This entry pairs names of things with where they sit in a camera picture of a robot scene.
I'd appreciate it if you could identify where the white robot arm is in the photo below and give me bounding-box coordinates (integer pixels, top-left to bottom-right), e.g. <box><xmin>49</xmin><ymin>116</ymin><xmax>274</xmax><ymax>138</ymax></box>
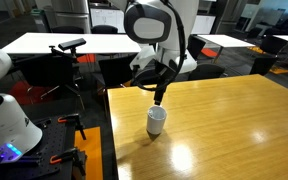
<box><xmin>0</xmin><ymin>0</ymin><xmax>199</xmax><ymax>163</ymax></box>

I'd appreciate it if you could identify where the black chair at middle table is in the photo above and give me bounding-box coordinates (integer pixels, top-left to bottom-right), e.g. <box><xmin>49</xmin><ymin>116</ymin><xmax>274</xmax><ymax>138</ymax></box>
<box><xmin>187</xmin><ymin>35</ymin><xmax>206</xmax><ymax>59</ymax></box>

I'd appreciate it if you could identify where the black camera on tripod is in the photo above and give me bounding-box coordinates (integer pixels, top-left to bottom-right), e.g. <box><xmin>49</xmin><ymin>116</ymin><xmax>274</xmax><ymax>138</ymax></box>
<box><xmin>42</xmin><ymin>38</ymin><xmax>86</xmax><ymax>109</ymax></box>

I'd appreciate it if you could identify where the black chair near table right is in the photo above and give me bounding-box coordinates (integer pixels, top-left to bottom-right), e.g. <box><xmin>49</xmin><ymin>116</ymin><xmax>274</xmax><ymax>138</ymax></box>
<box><xmin>188</xmin><ymin>63</ymin><xmax>225</xmax><ymax>80</ymax></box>

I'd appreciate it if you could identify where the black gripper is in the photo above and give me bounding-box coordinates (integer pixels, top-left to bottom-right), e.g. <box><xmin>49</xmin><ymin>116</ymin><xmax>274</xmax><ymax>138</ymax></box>
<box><xmin>154</xmin><ymin>62</ymin><xmax>175</xmax><ymax>106</ymax></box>

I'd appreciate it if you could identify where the orange black clamp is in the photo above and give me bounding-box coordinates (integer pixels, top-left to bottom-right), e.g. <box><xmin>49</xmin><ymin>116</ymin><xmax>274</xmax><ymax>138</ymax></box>
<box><xmin>49</xmin><ymin>148</ymin><xmax>86</xmax><ymax>176</ymax></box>
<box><xmin>57</xmin><ymin>113</ymin><xmax>86</xmax><ymax>140</ymax></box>

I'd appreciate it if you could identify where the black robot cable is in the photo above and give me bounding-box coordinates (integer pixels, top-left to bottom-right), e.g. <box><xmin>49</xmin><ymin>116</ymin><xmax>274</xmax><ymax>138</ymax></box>
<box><xmin>131</xmin><ymin>0</ymin><xmax>187</xmax><ymax>92</ymax></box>

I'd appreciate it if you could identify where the black chair near table left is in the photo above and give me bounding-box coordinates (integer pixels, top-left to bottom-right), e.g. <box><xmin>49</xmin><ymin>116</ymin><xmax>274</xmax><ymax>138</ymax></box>
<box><xmin>92</xmin><ymin>54</ymin><xmax>135</xmax><ymax>93</ymax></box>

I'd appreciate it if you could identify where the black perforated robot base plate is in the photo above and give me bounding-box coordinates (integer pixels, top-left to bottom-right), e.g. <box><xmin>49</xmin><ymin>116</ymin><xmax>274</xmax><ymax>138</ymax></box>
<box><xmin>0</xmin><ymin>117</ymin><xmax>75</xmax><ymax>180</ymax></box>

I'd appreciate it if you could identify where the black chair far right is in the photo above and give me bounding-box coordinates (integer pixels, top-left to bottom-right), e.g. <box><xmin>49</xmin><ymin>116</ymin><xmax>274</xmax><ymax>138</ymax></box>
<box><xmin>250</xmin><ymin>58</ymin><xmax>277</xmax><ymax>76</ymax></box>

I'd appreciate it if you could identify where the white table left background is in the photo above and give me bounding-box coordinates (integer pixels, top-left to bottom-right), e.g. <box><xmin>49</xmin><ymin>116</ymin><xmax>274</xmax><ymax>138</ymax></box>
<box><xmin>1</xmin><ymin>31</ymin><xmax>142</xmax><ymax>55</ymax></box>

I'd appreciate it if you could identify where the orange black clamp upper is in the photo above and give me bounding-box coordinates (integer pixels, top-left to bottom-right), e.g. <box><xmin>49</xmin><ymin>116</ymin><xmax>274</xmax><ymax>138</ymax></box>
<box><xmin>57</xmin><ymin>113</ymin><xmax>86</xmax><ymax>140</ymax></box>

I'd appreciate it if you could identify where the white ceramic cup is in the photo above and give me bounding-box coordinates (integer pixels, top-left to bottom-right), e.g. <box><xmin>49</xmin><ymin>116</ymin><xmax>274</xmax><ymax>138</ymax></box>
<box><xmin>146</xmin><ymin>106</ymin><xmax>167</xmax><ymax>135</ymax></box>

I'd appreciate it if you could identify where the white kitchen cabinet counter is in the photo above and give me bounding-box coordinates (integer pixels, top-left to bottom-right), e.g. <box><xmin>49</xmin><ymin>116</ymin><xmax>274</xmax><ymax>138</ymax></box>
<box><xmin>90</xmin><ymin>8</ymin><xmax>215</xmax><ymax>34</ymax></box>

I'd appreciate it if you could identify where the orange black clamp lower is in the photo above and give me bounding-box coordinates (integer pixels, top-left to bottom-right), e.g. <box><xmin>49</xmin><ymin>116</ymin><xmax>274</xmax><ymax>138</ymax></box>
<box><xmin>49</xmin><ymin>148</ymin><xmax>86</xmax><ymax>176</ymax></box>

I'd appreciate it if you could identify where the black chair table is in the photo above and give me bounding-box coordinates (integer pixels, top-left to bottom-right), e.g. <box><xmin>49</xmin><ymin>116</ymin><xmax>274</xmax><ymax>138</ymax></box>
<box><xmin>188</xmin><ymin>63</ymin><xmax>225</xmax><ymax>80</ymax></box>
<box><xmin>92</xmin><ymin>54</ymin><xmax>135</xmax><ymax>93</ymax></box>

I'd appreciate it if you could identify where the white table middle background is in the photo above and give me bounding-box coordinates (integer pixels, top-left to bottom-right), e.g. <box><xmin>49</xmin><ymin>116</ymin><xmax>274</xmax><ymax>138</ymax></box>
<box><xmin>200</xmin><ymin>34</ymin><xmax>253</xmax><ymax>64</ymax></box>

